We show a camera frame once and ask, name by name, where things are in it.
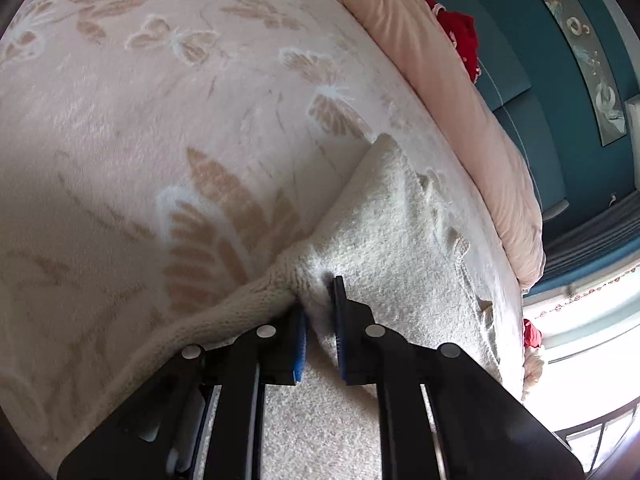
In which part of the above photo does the teal padded headboard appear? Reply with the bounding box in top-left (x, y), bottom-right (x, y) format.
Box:
top-left (350, 0), bottom-right (640, 256)

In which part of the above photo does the red and cream cloth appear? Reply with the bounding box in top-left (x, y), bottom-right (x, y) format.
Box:
top-left (520, 318), bottom-right (546, 403)

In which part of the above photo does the cream fleece garment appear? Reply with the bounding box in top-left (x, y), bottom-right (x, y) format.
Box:
top-left (102, 133), bottom-right (506, 480)

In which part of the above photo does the pink duvet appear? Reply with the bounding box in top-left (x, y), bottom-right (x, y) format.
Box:
top-left (305, 0), bottom-right (547, 291)

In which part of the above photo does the pink leaf-patterned blanket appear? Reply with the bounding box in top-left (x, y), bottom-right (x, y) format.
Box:
top-left (0, 0), bottom-right (526, 478)

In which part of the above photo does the red garment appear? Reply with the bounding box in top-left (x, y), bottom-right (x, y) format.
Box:
top-left (421, 0), bottom-right (482, 83)

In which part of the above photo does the floral wall painting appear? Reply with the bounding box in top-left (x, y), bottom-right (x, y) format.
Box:
top-left (520, 0), bottom-right (628, 147)

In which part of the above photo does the black window railing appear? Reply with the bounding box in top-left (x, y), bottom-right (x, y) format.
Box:
top-left (552, 400), bottom-right (640, 476)

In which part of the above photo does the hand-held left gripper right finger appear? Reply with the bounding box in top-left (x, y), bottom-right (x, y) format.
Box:
top-left (332, 276), bottom-right (585, 480)

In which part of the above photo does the grey curtain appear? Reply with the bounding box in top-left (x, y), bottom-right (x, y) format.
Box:
top-left (542, 195), bottom-right (640, 291)

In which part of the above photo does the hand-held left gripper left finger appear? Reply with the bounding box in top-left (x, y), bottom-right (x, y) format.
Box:
top-left (57, 307), bottom-right (308, 480)

